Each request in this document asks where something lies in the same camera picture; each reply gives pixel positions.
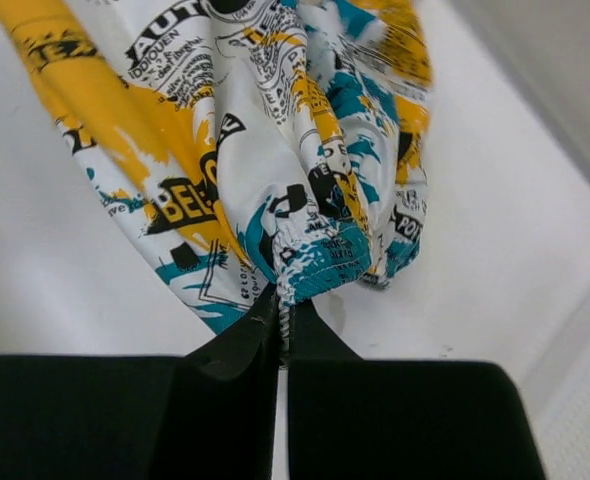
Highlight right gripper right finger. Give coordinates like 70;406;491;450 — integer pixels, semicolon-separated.
287;302;545;479

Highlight colourful printed shorts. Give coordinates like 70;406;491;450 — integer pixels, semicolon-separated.
0;0;439;334

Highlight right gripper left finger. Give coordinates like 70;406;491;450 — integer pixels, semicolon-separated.
0;288;278;479

